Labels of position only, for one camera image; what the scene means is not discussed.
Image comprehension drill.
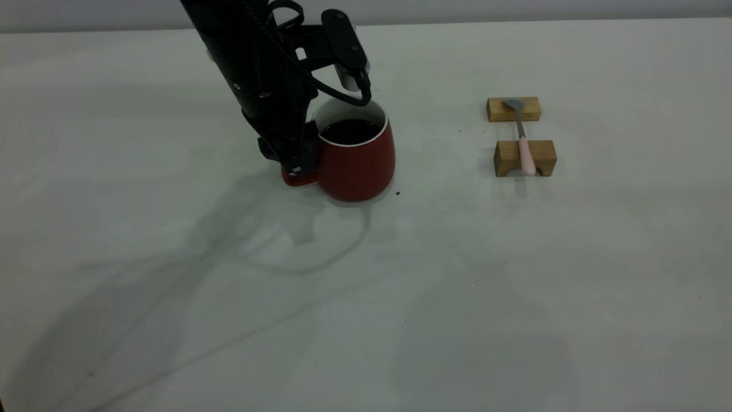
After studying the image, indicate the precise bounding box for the black left camera cable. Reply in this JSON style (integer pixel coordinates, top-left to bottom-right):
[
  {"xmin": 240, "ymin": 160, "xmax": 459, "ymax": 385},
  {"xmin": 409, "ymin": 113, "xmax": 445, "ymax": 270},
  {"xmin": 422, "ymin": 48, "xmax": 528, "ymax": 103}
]
[{"xmin": 252, "ymin": 0, "xmax": 372, "ymax": 108}]

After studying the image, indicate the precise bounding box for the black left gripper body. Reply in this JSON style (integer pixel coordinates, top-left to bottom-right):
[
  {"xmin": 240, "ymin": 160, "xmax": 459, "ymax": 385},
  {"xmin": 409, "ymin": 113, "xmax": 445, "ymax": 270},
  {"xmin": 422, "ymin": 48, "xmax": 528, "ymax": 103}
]
[{"xmin": 214, "ymin": 40, "xmax": 319, "ymax": 138}]

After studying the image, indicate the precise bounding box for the pink handled metal spoon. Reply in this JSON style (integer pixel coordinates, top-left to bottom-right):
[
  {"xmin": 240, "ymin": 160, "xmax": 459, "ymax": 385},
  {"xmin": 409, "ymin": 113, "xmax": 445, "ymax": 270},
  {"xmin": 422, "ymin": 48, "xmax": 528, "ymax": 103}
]
[{"xmin": 503, "ymin": 98, "xmax": 538, "ymax": 176}]

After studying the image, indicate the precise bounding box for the flat wooden block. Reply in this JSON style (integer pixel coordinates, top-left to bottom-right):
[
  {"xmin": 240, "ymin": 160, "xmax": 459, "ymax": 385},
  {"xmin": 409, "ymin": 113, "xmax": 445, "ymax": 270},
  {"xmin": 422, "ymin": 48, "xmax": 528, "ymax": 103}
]
[{"xmin": 487, "ymin": 97, "xmax": 542, "ymax": 122}]

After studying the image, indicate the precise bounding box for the arched wooden block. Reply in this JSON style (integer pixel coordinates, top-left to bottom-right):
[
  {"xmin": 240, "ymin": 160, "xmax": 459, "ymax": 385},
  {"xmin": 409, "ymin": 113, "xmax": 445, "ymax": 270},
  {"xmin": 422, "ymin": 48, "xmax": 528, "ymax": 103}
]
[{"xmin": 494, "ymin": 140, "xmax": 557, "ymax": 177}]

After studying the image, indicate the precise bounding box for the red ceramic cup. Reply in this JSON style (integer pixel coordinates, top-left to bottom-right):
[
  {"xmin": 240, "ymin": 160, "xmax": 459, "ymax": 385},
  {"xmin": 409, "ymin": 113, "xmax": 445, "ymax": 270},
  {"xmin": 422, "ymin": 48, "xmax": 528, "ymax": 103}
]
[{"xmin": 280, "ymin": 98, "xmax": 396, "ymax": 203}]

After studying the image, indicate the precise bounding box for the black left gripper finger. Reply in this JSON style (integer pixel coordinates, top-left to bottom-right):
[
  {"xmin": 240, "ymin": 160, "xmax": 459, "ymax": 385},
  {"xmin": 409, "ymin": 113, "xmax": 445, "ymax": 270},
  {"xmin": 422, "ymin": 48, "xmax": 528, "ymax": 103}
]
[
  {"xmin": 257, "ymin": 136, "xmax": 285, "ymax": 163},
  {"xmin": 284, "ymin": 119, "xmax": 320, "ymax": 177}
]

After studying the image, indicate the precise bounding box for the dark coffee liquid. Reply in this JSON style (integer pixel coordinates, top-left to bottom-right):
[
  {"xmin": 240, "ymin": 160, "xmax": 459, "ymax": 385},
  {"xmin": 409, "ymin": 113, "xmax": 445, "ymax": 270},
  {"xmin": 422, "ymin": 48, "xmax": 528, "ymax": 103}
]
[{"xmin": 320, "ymin": 118, "xmax": 383, "ymax": 145}]

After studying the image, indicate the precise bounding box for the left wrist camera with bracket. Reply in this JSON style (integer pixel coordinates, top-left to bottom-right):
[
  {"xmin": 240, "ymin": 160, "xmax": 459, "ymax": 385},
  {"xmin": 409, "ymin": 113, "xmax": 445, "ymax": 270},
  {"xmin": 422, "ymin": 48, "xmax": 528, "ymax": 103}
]
[{"xmin": 295, "ymin": 9, "xmax": 371, "ymax": 90}]

